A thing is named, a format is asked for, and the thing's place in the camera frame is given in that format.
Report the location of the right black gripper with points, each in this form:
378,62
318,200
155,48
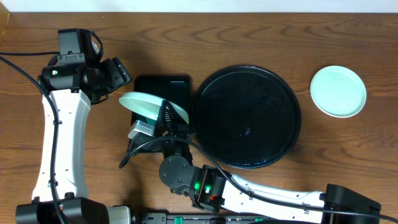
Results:
179,129

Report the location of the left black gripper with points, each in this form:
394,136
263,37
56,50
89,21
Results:
109,76

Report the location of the pale green plate top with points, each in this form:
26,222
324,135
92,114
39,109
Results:
144,107

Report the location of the pale green plate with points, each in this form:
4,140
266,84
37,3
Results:
144,107
338,91

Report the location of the pale green plate bottom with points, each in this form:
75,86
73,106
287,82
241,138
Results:
338,91

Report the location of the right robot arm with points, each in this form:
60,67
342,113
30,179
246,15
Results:
211,189

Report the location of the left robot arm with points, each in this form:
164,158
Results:
71,87

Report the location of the rectangular green tray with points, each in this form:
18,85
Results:
175,89

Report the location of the round black tray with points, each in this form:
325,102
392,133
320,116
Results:
246,116

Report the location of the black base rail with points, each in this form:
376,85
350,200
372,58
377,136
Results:
163,218

